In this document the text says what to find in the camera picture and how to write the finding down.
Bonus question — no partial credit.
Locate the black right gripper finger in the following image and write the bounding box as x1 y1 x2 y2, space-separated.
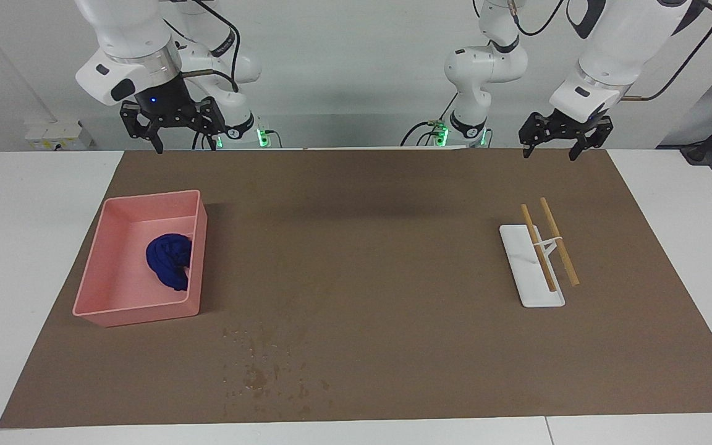
122 102 164 153
203 98 226 151

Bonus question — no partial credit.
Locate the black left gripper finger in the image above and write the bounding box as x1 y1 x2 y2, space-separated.
519 113 547 159
570 119 614 161

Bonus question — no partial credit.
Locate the blue towel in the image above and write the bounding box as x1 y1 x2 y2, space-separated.
146 233 193 292

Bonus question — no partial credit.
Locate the white power strip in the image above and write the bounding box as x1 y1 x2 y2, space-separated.
24 121 93 151

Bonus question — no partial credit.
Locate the black stand with pole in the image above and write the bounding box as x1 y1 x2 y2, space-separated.
658 99 712 164

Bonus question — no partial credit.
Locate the wooden dowel rod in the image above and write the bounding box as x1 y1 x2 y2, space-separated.
540 198 580 287
521 204 557 292

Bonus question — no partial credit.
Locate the pink plastic bin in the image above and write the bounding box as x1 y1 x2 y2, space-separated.
72 189 208 328

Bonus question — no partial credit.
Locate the brown table mat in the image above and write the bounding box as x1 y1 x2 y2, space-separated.
0 147 712 429

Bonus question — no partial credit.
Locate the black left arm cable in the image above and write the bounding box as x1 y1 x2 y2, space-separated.
625 0 712 103

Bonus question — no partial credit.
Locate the black left base cable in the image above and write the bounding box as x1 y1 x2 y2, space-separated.
400 117 449 147

